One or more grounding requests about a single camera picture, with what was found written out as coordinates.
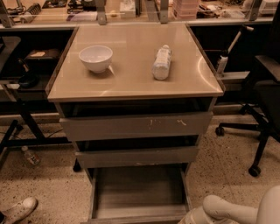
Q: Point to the plastic bottle on floor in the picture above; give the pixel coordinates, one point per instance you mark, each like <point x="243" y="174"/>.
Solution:
<point x="30" y="155"/>

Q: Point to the grey top drawer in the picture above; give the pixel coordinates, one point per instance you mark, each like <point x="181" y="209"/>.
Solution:
<point x="135" y="126"/>

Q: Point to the long workbench shelf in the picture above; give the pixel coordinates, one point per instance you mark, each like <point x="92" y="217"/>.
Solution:
<point x="60" y="14"/>

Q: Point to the grey drawer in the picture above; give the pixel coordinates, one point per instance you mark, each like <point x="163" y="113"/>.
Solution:
<point x="156" y="156"/>
<point x="153" y="194"/>
<point x="135" y="126"/>

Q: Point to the white plastic bottle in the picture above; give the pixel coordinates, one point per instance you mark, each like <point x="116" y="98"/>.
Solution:
<point x="161" y="65"/>

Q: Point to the white handled tool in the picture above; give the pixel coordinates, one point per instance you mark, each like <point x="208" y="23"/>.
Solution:
<point x="223" y="59"/>

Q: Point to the white sneaker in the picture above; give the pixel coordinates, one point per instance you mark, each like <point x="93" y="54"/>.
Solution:
<point x="19" y="211"/>

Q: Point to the black box on shelf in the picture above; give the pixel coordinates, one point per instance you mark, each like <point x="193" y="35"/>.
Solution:
<point x="43" y="55"/>

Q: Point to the grey middle drawer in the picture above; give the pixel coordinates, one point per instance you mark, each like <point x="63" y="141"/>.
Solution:
<point x="156" y="156"/>

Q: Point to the grey bottom drawer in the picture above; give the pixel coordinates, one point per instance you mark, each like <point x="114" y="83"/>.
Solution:
<point x="153" y="194"/>

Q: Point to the pink stacked box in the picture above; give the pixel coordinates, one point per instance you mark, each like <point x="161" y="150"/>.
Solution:
<point x="185" y="9"/>

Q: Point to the grey drawer cabinet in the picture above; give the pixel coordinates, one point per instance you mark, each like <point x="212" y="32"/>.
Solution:
<point x="127" y="87"/>

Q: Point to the black office chair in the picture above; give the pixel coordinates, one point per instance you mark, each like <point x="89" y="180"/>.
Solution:
<point x="262" y="87"/>

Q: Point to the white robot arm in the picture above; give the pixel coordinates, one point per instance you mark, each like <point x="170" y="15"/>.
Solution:
<point x="216" y="210"/>

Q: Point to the white ceramic bowl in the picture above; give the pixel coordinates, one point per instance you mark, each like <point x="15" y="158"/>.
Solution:
<point x="96" y="58"/>

